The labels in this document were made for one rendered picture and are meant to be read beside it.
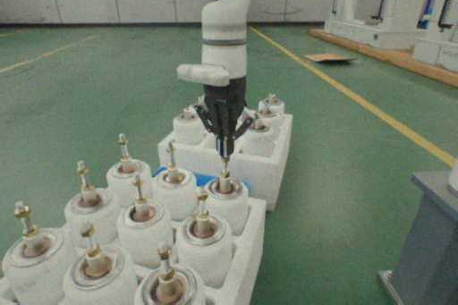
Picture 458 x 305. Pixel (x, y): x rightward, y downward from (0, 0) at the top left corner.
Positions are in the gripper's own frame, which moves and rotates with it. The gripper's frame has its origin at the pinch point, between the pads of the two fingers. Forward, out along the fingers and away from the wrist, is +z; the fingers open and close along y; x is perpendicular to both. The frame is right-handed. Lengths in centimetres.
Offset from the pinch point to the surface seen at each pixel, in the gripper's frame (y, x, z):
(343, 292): -25.6, -10.3, 35.1
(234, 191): -2.4, 0.2, 9.7
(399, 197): -33, -56, 35
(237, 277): -10.1, 11.6, 17.2
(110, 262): 4.6, 24.4, 10.1
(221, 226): -5.5, 9.5, 9.8
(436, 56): -41, -254, 18
